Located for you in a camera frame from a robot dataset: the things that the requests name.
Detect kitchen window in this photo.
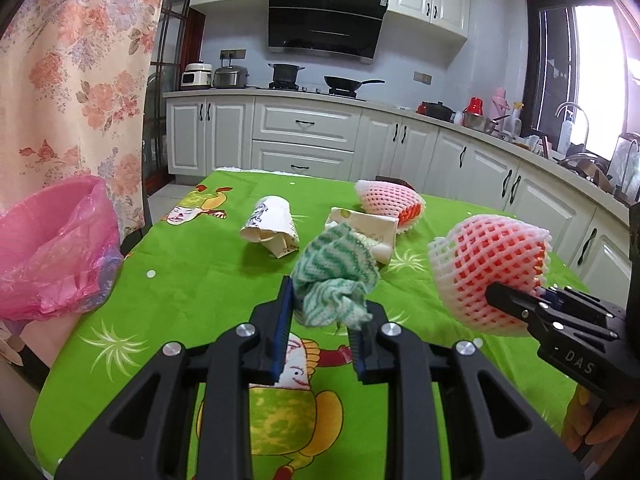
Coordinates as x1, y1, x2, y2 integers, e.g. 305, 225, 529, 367
522, 0, 639, 160

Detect white base cabinets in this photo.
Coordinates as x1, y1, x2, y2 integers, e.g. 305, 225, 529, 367
165, 89, 631, 304

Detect white rice cooker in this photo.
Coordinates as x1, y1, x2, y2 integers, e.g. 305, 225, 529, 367
180, 62, 213, 90

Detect black stock pot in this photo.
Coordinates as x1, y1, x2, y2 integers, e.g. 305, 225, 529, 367
269, 63, 305, 91

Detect green cartoon tablecloth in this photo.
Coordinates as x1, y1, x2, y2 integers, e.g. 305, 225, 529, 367
30, 171, 575, 479

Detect black frying pan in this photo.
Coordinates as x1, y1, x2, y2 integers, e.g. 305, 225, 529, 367
324, 76, 385, 99

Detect wooden glass door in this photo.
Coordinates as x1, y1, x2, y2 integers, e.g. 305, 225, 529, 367
142, 0, 205, 195

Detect silver pressure cooker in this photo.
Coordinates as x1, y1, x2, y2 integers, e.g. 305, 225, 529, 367
213, 65, 248, 89

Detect printed paper cup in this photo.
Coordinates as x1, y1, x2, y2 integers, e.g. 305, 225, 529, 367
326, 207, 398, 266

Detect crushed white paper cup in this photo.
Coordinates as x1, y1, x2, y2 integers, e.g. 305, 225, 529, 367
240, 195, 299, 259

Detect large foam fruit net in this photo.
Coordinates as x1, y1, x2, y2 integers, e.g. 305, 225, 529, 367
427, 214, 552, 337

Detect small foam fruit net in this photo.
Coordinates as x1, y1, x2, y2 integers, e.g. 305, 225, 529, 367
355, 180, 426, 233

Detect right hand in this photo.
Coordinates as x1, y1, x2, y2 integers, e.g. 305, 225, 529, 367
561, 386, 639, 467

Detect red kettle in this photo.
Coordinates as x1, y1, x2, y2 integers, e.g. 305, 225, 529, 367
464, 96, 484, 116

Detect green white dish cloth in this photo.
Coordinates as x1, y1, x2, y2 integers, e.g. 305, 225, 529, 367
291, 223, 380, 330

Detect black range hood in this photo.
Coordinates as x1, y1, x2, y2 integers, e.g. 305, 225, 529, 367
268, 0, 388, 62

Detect floral curtain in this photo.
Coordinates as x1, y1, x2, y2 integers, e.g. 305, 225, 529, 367
1, 0, 163, 236

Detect pink trash bag bin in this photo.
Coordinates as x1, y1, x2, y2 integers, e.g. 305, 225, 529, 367
1, 176, 124, 323

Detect chrome faucet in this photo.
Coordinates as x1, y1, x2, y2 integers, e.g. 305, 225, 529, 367
555, 101, 590, 154

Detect black red casserole pot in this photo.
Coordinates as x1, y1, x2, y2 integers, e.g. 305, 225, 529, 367
416, 102, 454, 122

